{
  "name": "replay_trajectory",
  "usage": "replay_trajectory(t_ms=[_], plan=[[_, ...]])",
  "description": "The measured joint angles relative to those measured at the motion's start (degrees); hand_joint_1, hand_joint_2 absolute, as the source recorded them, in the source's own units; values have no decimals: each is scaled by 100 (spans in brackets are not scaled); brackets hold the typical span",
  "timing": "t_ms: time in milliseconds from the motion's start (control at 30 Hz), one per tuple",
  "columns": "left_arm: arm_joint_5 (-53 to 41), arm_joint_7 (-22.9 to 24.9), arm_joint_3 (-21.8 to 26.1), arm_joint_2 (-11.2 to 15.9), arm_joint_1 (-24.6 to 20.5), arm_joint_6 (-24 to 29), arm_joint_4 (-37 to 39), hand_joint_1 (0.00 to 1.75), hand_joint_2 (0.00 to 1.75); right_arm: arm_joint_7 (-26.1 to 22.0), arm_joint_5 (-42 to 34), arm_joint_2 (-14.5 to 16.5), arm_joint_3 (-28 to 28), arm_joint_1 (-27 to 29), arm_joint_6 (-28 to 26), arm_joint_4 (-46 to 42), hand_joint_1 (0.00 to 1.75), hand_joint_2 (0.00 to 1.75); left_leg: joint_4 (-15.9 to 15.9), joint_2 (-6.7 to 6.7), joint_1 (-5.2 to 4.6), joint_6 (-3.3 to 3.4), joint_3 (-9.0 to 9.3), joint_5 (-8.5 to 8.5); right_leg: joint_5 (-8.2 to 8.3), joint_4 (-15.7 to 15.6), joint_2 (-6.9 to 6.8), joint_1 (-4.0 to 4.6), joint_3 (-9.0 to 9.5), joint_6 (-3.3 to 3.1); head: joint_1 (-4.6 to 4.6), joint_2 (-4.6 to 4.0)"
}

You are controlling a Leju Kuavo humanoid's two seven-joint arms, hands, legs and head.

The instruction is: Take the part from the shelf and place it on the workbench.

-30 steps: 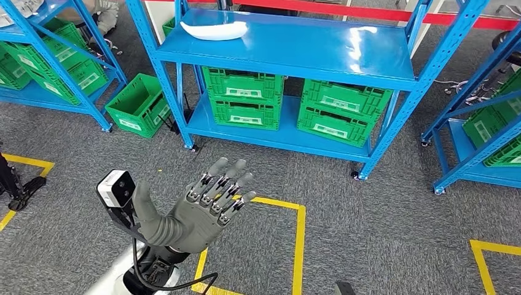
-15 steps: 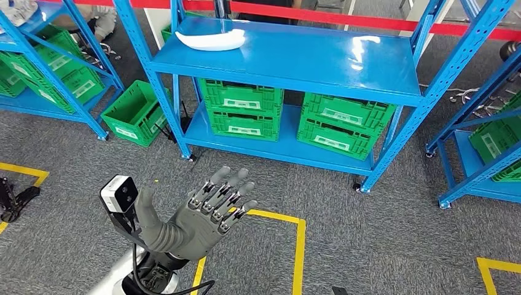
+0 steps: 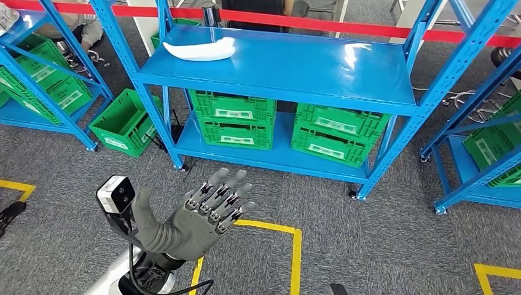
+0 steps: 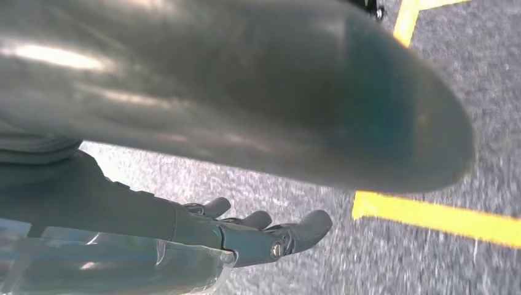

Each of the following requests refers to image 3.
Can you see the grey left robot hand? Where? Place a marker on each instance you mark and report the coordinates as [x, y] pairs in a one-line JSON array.
[[191, 232]]

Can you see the white curved plastic part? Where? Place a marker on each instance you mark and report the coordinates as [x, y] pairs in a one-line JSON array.
[[199, 51]]

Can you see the blue metal shelf rack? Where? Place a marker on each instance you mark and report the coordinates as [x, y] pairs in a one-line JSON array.
[[472, 183], [285, 65], [20, 116]]

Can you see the silver metal part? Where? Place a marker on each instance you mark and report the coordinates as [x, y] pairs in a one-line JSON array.
[[8, 18]]

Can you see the black router with antennas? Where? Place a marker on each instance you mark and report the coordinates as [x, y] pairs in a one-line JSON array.
[[177, 132]]

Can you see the yellow floor tape square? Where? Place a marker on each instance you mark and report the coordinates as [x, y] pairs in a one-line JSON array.
[[18, 187], [297, 260], [484, 281]]

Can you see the black stand base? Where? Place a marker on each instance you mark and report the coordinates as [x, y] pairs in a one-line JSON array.
[[10, 216]]

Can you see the red barrier tape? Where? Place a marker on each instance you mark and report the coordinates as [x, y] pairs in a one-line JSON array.
[[325, 25]]

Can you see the black office chair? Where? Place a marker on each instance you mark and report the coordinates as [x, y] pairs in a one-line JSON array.
[[502, 57]]

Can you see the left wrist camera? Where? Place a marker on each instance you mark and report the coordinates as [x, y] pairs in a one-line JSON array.
[[116, 193]]

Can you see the steel stanchion post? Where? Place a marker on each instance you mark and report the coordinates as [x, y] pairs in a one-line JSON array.
[[211, 14]]

